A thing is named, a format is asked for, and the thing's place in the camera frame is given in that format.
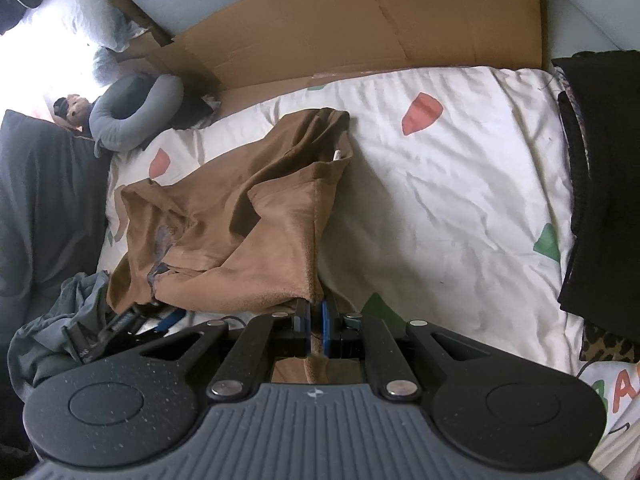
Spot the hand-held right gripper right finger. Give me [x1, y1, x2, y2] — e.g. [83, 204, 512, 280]
[320, 300, 496, 402]

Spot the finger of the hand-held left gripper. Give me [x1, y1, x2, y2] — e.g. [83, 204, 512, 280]
[134, 309, 188, 336]

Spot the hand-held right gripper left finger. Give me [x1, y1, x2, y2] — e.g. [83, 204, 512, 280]
[137, 300, 312, 402]

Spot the brown printed t-shirt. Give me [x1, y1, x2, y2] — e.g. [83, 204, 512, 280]
[106, 107, 353, 386]

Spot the blue-grey garment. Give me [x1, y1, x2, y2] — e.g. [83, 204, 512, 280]
[7, 270, 166, 403]

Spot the white printed bedsheet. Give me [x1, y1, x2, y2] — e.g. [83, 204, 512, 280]
[95, 65, 601, 376]

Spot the grey neck pillow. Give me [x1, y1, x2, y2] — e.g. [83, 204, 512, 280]
[89, 72, 185, 153]

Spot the black fabric item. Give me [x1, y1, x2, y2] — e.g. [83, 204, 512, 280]
[170, 89, 222, 130]

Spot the small plush toy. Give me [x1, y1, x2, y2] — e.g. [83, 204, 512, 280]
[52, 94, 96, 136]

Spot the grey fluffy item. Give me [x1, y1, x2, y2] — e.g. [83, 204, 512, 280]
[92, 46, 123, 86]

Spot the leopard print cloth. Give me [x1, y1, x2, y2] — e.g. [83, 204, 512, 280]
[580, 322, 640, 363]

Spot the white cloth with coloured print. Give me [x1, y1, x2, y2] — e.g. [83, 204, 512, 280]
[575, 360, 640, 476]

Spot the flattened cardboard box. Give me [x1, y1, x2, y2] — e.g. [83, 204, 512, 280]
[110, 0, 546, 111]

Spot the black knitted garment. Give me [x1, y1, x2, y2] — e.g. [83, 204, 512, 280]
[551, 50, 640, 321]

